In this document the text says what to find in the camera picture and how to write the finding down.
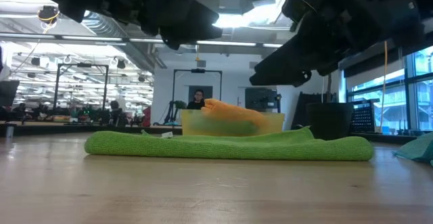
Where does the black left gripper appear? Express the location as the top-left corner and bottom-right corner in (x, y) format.
(84, 0), (224, 51)

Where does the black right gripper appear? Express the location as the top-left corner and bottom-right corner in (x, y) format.
(249, 0), (426, 88)

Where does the orange microfiber towel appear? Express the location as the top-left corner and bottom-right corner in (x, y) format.
(201, 97), (271, 130)

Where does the green microfiber towel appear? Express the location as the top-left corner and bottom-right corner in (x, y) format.
(84, 126), (375, 162)

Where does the black background machine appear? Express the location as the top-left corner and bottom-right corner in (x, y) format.
(245, 87), (282, 113)

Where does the long ceiling light strip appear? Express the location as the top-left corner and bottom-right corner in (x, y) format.
(128, 37), (283, 49)

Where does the black leaning panel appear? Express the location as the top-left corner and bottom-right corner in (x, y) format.
(291, 91), (327, 132)

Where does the yellow translucent plastic bin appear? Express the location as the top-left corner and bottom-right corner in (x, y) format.
(181, 108), (286, 137)

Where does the black plant pot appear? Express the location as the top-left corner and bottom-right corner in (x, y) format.
(306, 102), (355, 141)

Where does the person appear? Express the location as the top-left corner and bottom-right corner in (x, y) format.
(187, 89), (206, 110)
(108, 100), (129, 127)

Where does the black perforated crate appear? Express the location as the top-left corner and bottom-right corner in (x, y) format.
(350, 99), (380, 132)

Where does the dark framed window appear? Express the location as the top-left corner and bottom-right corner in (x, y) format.
(346, 44), (433, 132)

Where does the dark background monitor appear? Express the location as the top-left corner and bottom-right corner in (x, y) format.
(0, 80), (20, 108)

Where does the black background frame stand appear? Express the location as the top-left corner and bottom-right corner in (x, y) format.
(172, 68), (223, 116)
(53, 63), (110, 112)

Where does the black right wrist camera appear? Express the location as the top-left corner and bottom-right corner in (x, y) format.
(281, 0), (329, 32)

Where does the silver ventilation duct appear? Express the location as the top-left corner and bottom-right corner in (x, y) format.
(81, 12), (156, 72)

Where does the yellow hanging cord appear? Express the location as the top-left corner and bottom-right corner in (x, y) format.
(379, 41), (388, 130)

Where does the yellow black cord reel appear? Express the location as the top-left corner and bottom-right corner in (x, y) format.
(37, 5), (62, 25)

